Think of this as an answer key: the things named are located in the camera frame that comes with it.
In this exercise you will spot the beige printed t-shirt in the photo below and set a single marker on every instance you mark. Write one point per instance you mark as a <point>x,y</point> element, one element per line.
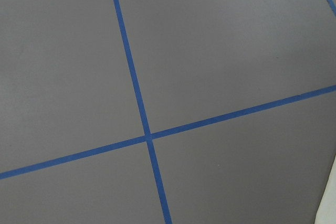
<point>327,209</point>

